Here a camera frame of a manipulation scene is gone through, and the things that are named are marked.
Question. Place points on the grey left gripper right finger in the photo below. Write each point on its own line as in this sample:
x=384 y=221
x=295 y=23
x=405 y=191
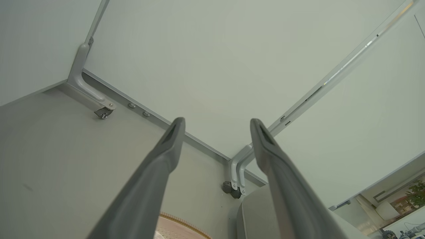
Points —
x=282 y=172

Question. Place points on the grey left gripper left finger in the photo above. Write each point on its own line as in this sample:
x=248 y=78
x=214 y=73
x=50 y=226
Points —
x=156 y=172

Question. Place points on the black double caster wheels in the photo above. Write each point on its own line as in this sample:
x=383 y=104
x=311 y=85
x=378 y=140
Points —
x=229 y=188

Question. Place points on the white laundry basket brown rim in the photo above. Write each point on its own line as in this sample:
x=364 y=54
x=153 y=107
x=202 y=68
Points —
x=176 y=229

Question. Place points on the small black caster wheel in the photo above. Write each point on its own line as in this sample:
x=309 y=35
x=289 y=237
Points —
x=103 y=114

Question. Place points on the green potted plant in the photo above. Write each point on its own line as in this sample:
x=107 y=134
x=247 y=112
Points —
x=417 y=194

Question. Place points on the grey metal double foot bracket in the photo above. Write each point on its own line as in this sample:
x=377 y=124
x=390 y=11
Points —
x=236 y=166

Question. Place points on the grey metal partition foot bracket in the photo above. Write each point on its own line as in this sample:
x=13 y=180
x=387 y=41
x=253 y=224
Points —
x=79 y=79

